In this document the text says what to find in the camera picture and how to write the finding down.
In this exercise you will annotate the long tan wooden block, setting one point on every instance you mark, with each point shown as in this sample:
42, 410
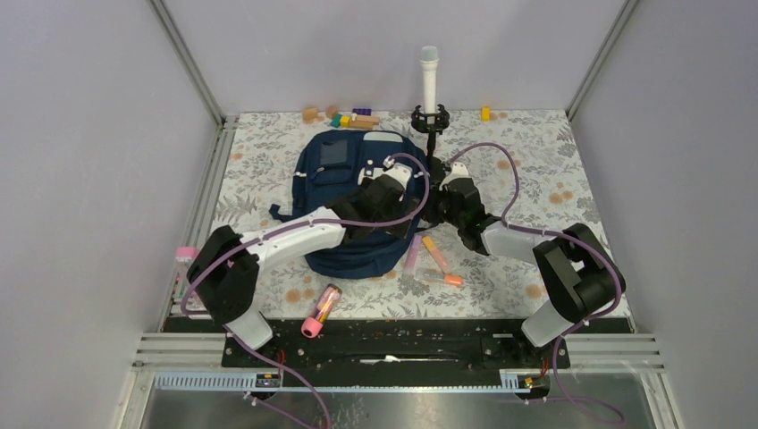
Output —
363, 122

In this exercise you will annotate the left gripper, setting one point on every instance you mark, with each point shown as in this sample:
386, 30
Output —
397, 231

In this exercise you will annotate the white microphone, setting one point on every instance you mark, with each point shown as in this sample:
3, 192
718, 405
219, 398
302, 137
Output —
429, 60

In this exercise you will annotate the pink box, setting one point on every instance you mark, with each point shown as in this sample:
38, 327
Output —
184, 257

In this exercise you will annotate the navy blue student backpack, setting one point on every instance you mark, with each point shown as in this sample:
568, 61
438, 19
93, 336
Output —
335, 165

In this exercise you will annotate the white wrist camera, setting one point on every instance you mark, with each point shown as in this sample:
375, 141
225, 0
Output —
458, 171
397, 171

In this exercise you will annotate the black microphone stand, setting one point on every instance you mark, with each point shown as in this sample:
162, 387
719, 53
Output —
432, 125

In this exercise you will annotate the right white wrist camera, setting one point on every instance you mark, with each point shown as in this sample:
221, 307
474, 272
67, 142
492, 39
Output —
458, 171

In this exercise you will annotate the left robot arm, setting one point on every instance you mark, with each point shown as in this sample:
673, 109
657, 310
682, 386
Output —
224, 274

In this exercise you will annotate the round wooden block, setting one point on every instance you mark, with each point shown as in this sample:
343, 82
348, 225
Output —
331, 112

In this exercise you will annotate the pink highlighter pen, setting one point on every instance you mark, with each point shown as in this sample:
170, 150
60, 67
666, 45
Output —
411, 259

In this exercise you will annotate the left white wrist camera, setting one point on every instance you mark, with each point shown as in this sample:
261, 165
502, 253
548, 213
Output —
397, 171

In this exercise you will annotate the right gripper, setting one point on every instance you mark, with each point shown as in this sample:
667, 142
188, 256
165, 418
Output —
429, 215

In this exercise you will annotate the grey orange-capped marker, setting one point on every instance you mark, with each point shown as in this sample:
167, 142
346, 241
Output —
431, 275

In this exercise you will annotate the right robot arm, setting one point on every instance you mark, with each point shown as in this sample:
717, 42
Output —
578, 274

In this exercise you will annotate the pink-capped clear tube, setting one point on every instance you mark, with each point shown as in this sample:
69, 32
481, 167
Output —
314, 323

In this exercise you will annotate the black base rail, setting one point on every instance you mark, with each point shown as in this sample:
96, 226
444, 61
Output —
396, 353

